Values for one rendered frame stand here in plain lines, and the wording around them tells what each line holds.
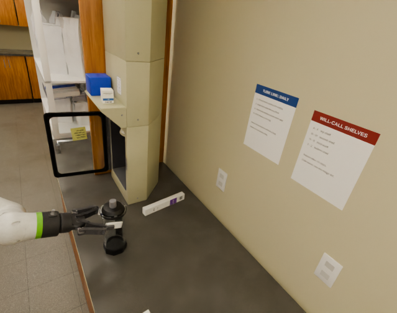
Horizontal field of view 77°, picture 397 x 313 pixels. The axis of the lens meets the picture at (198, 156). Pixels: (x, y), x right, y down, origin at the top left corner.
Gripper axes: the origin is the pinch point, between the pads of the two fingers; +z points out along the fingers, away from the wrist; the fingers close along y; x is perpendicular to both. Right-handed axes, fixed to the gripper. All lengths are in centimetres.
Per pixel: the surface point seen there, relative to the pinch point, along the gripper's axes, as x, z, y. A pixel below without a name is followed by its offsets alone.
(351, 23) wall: -94, 35, -40
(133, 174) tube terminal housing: -6.4, 18.2, 25.5
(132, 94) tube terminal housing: -48, 6, 26
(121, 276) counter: 17.7, 2.7, -16.0
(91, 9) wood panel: -77, -8, 63
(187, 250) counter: 9.6, 32.8, -17.6
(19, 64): 39, -8, 527
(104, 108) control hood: -39.3, -3.9, 26.7
